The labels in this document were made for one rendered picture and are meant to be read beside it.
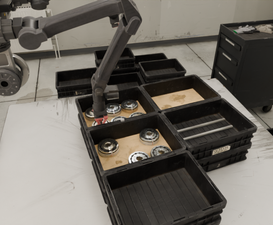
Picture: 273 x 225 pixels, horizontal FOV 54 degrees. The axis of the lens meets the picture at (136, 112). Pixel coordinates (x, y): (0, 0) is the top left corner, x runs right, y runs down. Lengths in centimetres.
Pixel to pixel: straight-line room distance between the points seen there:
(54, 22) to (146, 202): 78
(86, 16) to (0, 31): 29
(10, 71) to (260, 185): 132
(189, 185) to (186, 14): 369
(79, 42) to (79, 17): 335
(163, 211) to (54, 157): 71
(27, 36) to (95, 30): 331
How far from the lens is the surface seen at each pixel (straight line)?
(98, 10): 102
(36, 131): 176
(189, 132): 147
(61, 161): 153
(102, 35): 435
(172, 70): 280
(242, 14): 512
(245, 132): 139
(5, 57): 140
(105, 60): 117
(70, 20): 103
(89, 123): 153
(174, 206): 115
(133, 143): 138
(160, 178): 123
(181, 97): 173
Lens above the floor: 177
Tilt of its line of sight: 37 degrees down
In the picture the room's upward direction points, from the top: straight up
